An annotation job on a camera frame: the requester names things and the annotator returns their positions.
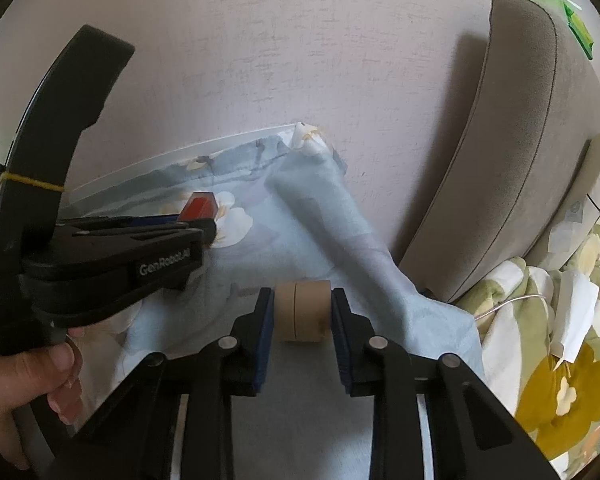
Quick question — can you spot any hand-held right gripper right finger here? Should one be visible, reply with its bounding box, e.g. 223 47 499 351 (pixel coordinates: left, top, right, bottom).
330 287 563 480

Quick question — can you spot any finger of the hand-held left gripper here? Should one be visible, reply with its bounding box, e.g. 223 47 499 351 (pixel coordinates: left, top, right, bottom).
60 219 217 250
65 214 182 225

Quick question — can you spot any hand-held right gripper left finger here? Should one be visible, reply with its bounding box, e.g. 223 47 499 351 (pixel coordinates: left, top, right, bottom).
45 287 276 480

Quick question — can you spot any red plastic object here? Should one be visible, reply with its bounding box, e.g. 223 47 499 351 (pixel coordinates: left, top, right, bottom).
177 191 217 223

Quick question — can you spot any tan paper tape roll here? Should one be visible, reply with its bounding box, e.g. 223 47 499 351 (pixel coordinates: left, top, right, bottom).
274 281 334 344

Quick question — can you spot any person's left hand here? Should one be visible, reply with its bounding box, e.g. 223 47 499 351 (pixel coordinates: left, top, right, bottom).
0 327 87 472

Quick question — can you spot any yellow rubber band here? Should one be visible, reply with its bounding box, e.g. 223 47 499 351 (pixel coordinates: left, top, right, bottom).
2 172 66 193

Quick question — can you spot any light blue floral bedsheet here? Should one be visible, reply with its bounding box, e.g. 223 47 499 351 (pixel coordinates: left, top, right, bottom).
0 122 486 480

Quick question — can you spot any yellow green floral blanket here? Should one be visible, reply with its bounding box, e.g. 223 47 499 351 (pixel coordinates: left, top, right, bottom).
455 205 600 480

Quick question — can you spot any white fabric care tag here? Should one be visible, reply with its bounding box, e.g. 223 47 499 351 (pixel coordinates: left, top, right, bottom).
550 265 600 366

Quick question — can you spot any large beige headboard cushion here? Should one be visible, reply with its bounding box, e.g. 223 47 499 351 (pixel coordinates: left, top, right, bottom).
397 0 600 304

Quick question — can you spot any green plastic bag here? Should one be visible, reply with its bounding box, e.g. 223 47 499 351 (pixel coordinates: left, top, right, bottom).
510 0 596 62

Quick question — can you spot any white cable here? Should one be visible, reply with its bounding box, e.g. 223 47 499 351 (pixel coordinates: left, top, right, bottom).
474 293 552 322

